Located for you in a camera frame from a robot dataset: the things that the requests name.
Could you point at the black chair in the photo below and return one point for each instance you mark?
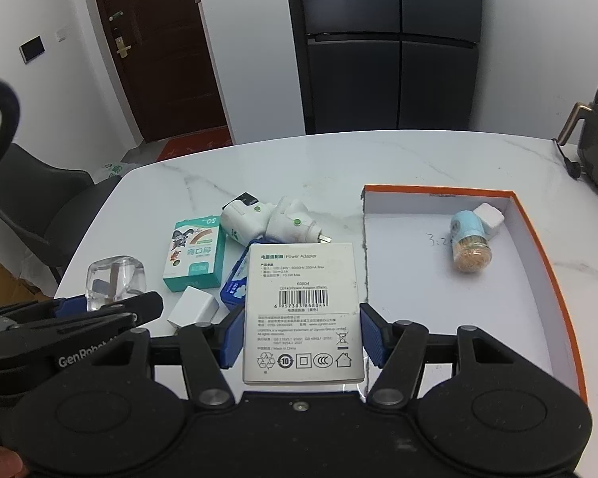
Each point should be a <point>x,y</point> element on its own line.
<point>49,208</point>

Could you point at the cardboard box on floor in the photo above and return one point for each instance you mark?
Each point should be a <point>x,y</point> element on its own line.
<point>5,278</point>

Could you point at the person's left hand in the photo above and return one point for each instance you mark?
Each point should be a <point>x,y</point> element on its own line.
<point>11,465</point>

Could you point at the orange rimmed white box lid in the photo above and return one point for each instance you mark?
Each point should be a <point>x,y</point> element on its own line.
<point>409,274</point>

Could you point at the dark brown wooden door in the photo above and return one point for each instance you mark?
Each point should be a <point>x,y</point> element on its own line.
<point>167,76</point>

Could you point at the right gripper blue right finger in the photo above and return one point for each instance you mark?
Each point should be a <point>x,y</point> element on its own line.
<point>376,335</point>

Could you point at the teal bandage box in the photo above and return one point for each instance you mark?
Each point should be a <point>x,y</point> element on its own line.
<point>196,254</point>

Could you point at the black power cord plug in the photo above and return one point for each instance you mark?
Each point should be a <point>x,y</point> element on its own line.
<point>573,168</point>

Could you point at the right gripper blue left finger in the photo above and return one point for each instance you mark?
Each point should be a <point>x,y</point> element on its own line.
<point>231,337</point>

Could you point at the white cube usb charger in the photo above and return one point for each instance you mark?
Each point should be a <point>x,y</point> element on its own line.
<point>491,219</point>

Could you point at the white power adapter box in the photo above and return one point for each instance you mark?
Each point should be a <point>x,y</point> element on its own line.
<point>302,315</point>

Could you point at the white wall switch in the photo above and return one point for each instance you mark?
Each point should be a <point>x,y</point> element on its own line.
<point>61,34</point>

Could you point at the red door mat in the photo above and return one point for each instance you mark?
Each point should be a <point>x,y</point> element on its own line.
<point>201,141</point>

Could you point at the white wall charger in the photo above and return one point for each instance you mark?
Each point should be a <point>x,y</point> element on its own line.
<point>193,307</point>

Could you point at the gold door handle lock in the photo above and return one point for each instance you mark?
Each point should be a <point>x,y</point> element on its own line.
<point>121,48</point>

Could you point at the white mosquito plug with prongs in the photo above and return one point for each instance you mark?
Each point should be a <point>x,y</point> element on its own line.
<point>291,222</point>

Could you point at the dark four door refrigerator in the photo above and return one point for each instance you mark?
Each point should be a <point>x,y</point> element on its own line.
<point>386,64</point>

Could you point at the clear liquid refill bottle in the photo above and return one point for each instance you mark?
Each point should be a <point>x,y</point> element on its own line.
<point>114,279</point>

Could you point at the black wall control panel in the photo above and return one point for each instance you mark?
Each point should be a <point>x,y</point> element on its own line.
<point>32,49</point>

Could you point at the blue lid toothpick jar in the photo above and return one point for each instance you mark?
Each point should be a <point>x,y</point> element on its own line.
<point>470,248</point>

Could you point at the white mosquito plug with black tab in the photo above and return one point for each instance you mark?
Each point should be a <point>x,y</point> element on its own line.
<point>245,218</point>

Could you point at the white green plastic bag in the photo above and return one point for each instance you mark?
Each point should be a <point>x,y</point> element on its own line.
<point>118,169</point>

